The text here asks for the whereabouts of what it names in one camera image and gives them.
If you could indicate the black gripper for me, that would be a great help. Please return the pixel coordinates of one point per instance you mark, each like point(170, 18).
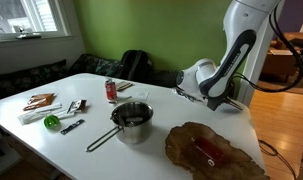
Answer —
point(226, 98)

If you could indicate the red packet on tray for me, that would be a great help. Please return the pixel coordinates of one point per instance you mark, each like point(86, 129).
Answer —
point(212, 153)

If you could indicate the small dark flat bar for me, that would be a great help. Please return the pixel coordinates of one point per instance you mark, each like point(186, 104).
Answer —
point(72, 126)

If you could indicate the white plastic wrapped cutlery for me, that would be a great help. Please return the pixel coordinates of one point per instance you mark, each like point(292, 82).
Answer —
point(40, 113)

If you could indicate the black backpack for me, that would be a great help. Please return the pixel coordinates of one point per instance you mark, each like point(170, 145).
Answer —
point(135, 65)

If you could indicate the red soda can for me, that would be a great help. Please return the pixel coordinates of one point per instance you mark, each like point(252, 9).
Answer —
point(110, 87)

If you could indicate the white table with grey leg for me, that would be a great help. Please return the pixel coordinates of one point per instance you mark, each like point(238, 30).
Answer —
point(115, 160)

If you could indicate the orange snack packet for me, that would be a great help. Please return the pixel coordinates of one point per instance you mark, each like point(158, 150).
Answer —
point(39, 100)

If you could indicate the green round ball toy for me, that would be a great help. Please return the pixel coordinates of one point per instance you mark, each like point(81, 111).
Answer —
point(52, 122)

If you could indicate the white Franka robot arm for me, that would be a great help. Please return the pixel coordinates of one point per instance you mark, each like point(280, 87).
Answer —
point(241, 23)

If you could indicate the silver pot with handle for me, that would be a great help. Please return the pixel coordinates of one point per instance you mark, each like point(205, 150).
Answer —
point(132, 125)

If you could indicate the brown leaf-shaped wooden tray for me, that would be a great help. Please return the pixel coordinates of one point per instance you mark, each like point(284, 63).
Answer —
point(236, 165)

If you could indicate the brown silver snack wrapper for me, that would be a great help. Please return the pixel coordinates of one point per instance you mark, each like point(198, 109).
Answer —
point(76, 105)

